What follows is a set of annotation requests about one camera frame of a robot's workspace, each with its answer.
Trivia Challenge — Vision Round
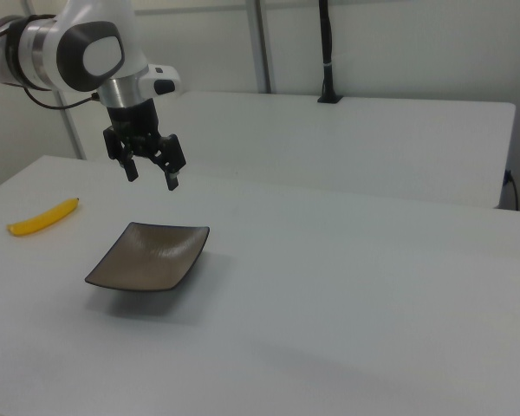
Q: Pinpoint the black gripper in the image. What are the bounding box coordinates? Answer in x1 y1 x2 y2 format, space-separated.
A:
102 97 188 192

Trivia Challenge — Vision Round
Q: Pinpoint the yellow banana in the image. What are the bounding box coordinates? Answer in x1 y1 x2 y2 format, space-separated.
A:
6 197 81 237

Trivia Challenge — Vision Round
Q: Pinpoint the square brown ceramic plate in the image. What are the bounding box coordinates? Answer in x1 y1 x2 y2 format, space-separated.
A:
84 221 211 293

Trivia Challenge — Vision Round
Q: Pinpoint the white background table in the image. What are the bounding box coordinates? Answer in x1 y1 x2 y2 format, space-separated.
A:
88 90 517 211

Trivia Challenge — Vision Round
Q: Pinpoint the black pole with base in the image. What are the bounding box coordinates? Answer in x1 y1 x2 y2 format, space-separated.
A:
316 0 344 105

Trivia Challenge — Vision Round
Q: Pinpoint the slanted aluminium frame post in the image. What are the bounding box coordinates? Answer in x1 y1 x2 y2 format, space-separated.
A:
56 92 88 161

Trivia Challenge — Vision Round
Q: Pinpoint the horizontal aluminium frame bar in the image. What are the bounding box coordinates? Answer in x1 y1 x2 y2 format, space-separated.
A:
133 4 249 17

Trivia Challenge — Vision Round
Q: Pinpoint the upright aluminium frame post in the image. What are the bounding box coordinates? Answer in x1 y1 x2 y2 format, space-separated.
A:
245 0 273 94

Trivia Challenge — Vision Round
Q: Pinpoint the black wall cable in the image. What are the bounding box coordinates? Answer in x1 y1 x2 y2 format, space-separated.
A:
504 169 520 212

